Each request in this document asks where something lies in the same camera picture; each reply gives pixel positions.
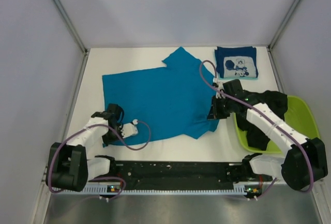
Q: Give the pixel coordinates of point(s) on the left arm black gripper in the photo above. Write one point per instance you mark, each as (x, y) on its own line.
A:
(106, 140)

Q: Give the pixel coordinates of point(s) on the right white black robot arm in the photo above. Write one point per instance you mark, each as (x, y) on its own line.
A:
(304, 159)

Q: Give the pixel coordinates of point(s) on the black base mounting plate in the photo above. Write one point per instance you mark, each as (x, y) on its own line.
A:
(165, 175)

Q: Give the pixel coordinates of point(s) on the aluminium corner frame post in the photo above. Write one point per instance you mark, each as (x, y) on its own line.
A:
(285, 21)
(69, 25)

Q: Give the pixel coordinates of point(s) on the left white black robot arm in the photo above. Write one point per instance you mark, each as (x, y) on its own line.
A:
(68, 165)

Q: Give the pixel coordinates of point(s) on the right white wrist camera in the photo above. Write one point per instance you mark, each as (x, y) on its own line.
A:
(220, 90)

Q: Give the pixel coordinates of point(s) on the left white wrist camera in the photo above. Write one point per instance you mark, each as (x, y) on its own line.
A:
(129, 129)

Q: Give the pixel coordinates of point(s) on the black t-shirt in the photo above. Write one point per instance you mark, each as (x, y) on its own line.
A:
(253, 137)

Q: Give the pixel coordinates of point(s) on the teal blue t-shirt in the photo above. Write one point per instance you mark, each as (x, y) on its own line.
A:
(173, 100)

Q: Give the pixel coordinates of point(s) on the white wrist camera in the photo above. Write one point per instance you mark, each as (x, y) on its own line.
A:
(129, 129)
(220, 90)

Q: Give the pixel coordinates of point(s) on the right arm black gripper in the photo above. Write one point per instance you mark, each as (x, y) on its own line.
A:
(214, 113)

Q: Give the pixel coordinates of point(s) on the navy cartoon print folded shirt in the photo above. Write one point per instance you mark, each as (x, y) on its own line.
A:
(238, 62)

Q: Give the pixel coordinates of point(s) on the left aluminium corner frame post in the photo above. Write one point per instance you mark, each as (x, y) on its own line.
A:
(69, 25)

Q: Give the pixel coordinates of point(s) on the lime green plastic basin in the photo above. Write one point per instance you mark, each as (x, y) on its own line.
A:
(298, 116)

